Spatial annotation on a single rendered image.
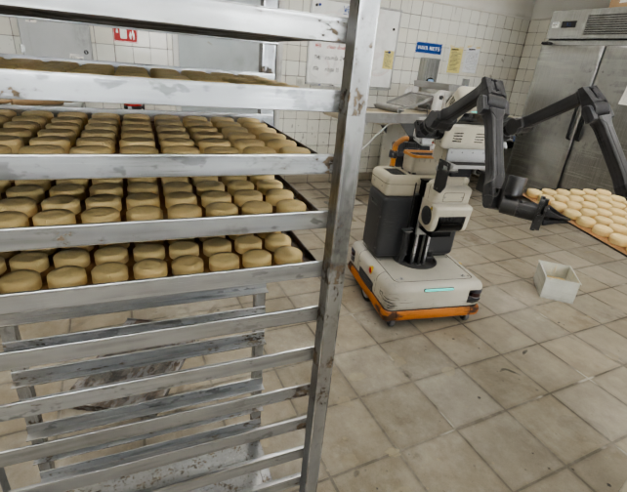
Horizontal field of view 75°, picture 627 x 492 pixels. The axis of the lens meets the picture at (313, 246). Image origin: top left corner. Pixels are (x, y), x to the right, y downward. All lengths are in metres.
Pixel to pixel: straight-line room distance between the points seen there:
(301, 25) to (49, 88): 0.30
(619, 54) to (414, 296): 3.36
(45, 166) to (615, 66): 4.79
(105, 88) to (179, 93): 0.08
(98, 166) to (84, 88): 0.09
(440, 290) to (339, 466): 1.15
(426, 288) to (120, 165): 2.02
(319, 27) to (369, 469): 1.51
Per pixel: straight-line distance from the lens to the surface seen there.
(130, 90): 0.56
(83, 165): 0.58
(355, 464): 1.75
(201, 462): 1.55
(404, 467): 1.79
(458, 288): 2.50
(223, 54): 4.59
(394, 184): 2.40
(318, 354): 0.77
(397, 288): 2.31
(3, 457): 0.84
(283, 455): 0.97
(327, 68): 4.95
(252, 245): 0.74
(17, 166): 0.59
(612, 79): 4.97
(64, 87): 0.56
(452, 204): 2.30
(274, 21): 0.58
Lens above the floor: 1.37
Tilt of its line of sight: 24 degrees down
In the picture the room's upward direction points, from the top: 5 degrees clockwise
